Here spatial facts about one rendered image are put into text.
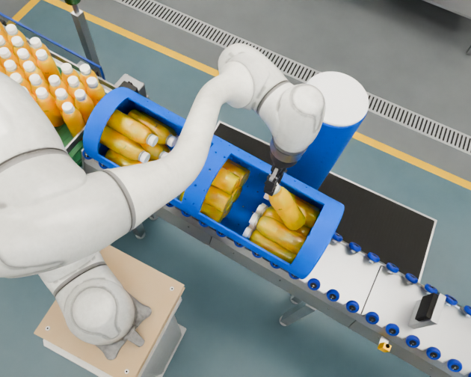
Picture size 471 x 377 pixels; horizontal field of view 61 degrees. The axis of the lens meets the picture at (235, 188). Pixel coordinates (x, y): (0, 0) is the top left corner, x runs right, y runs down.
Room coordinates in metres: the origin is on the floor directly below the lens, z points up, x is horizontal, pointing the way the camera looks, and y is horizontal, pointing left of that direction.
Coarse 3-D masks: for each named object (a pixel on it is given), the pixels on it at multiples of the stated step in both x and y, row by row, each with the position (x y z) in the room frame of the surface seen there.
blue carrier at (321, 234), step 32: (128, 96) 0.79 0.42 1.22; (96, 128) 0.66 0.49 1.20; (96, 160) 0.61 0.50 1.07; (224, 160) 0.62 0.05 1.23; (256, 160) 0.66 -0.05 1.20; (192, 192) 0.51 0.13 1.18; (256, 192) 0.64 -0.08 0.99; (320, 192) 0.60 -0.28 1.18; (224, 224) 0.50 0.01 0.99; (320, 224) 0.47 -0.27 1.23; (320, 256) 0.38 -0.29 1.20
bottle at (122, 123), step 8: (120, 112) 0.76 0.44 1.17; (112, 120) 0.72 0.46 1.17; (120, 120) 0.72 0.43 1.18; (128, 120) 0.73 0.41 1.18; (136, 120) 0.74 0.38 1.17; (112, 128) 0.71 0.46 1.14; (120, 128) 0.70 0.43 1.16; (128, 128) 0.70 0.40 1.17; (136, 128) 0.70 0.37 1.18; (144, 128) 0.71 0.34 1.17; (128, 136) 0.68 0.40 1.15; (136, 136) 0.68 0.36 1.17; (144, 136) 0.68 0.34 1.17
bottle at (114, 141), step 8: (104, 128) 0.70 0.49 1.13; (104, 136) 0.67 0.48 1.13; (112, 136) 0.68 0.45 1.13; (120, 136) 0.69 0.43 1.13; (104, 144) 0.66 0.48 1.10; (112, 144) 0.65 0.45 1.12; (120, 144) 0.65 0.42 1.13; (128, 144) 0.66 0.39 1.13; (136, 144) 0.67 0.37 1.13; (120, 152) 0.64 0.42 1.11; (128, 152) 0.63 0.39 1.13; (136, 152) 0.64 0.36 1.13; (136, 160) 0.63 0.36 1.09
